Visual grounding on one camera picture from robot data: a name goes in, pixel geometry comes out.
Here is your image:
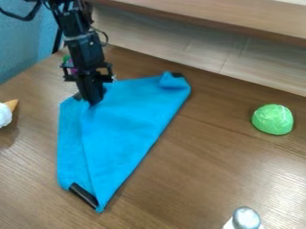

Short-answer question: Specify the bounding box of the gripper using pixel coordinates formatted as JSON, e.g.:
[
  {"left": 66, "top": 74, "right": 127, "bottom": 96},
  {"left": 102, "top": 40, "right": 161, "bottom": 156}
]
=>
[{"left": 59, "top": 30, "right": 116, "bottom": 106}]

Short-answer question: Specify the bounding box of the blue cloth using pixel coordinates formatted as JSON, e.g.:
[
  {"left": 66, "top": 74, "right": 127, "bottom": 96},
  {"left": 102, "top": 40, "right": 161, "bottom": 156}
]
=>
[{"left": 55, "top": 71, "right": 193, "bottom": 214}]

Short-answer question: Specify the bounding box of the green and purple toy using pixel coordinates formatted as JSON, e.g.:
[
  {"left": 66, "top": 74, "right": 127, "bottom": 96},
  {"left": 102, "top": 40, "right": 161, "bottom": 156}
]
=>
[{"left": 59, "top": 54, "right": 80, "bottom": 77}]

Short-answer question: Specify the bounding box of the toy ice cream cone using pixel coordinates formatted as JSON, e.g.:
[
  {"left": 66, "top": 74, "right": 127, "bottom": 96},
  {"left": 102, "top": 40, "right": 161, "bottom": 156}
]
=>
[{"left": 0, "top": 98, "right": 21, "bottom": 129}]

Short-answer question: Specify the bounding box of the green toy cabbage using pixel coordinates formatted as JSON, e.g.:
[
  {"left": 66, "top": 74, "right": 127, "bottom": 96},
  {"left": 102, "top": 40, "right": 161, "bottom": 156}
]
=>
[{"left": 250, "top": 103, "right": 295, "bottom": 136}]

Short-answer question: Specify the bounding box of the silver and white toy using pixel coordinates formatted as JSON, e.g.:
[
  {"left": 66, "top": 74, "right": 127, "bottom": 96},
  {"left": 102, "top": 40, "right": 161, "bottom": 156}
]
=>
[{"left": 221, "top": 206, "right": 266, "bottom": 229}]

